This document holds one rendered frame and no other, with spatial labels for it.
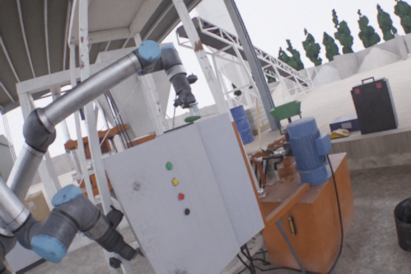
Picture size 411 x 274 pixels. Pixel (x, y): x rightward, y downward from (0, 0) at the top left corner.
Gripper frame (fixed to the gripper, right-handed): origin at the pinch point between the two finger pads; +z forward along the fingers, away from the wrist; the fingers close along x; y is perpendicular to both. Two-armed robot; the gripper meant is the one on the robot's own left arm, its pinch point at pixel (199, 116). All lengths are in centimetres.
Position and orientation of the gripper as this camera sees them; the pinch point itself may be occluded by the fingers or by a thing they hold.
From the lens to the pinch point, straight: 102.4
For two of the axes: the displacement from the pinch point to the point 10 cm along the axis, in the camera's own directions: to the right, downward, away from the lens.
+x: 4.8, -3.9, -7.9
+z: 3.8, 9.0, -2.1
